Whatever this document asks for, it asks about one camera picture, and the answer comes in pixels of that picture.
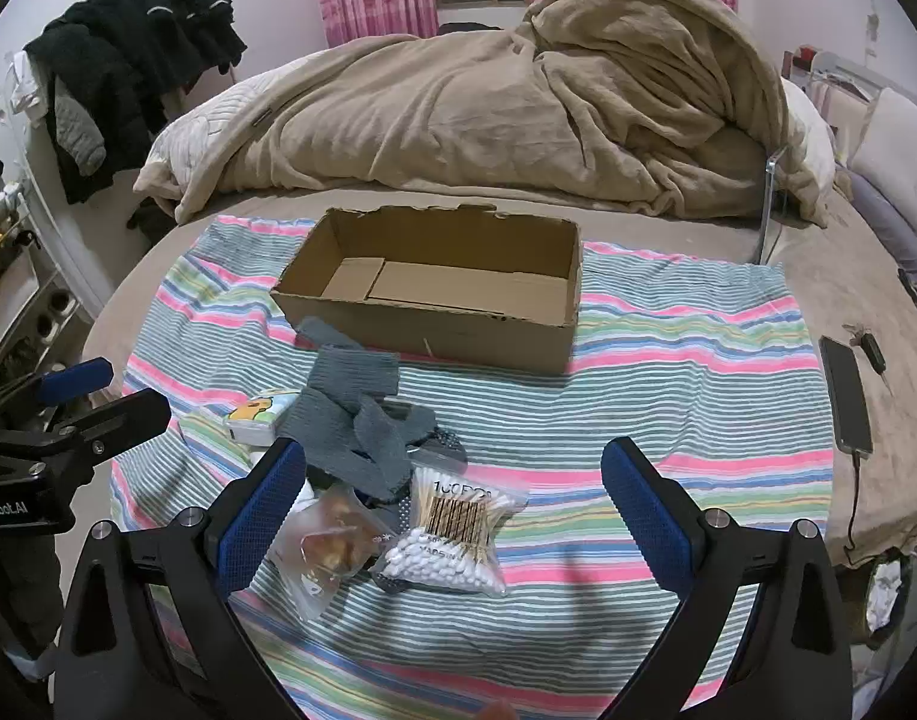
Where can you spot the black smartphone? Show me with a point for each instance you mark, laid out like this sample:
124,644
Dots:
848,397

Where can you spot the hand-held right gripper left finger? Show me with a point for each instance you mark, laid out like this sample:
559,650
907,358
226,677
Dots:
267,510

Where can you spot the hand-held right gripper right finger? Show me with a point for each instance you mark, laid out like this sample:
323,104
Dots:
649,510

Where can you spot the grey pillow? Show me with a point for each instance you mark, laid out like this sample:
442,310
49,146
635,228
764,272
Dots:
889,229

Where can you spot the white plastic bag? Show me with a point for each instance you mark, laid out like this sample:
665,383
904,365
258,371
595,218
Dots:
889,592

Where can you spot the beige blanket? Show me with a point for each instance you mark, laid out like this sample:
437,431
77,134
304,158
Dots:
466,112

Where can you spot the brown cardboard box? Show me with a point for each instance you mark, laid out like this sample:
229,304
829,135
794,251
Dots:
466,330

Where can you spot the white floral pillow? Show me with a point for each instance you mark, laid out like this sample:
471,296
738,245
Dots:
904,142

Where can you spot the pile of black clothes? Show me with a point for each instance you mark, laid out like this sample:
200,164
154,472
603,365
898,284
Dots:
128,45

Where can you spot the striped cloth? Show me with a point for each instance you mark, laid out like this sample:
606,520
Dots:
653,405

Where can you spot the white metal rack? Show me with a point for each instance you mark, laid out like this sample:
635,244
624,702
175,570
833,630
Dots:
840,67

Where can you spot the clear snack packet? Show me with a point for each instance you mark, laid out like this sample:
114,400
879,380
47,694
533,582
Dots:
327,540

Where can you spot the bag of cotton swabs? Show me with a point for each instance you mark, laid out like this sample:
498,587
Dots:
451,540

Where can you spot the grey quilted garment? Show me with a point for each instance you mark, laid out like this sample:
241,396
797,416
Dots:
80,131

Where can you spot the dark cloth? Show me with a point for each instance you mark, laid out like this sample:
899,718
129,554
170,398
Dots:
152,223

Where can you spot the grey knitted cloth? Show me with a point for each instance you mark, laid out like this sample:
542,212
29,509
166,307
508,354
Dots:
353,405

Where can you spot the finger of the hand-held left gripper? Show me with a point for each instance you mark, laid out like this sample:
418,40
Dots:
128,416
76,382

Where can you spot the grey storage rack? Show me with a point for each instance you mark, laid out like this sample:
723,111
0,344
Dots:
31,300

